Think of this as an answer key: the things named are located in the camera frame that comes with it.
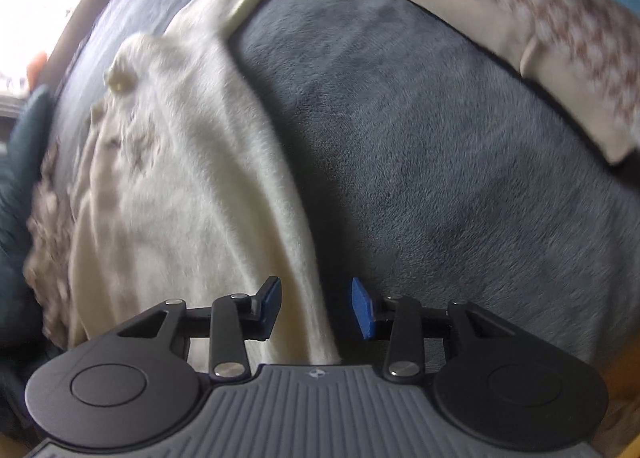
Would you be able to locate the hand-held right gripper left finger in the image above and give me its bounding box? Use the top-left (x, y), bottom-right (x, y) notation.
top-left (117, 276), bottom-right (281, 383)

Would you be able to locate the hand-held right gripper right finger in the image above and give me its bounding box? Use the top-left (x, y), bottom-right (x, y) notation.
top-left (351, 278), bottom-right (508, 381)

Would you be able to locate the cream fluffy sweater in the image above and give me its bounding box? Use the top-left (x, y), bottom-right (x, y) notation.
top-left (67, 0), bottom-right (346, 369)

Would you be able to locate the grey bed blanket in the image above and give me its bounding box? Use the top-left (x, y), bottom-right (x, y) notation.
top-left (47, 0), bottom-right (640, 374)

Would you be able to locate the white shirt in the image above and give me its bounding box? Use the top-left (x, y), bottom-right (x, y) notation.
top-left (22, 138), bottom-right (83, 344)

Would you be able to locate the blue duvet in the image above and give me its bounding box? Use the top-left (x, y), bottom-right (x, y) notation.
top-left (0, 85), bottom-right (56, 354)

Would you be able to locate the beige folded garment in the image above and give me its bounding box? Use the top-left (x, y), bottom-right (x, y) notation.
top-left (332, 0), bottom-right (640, 166)

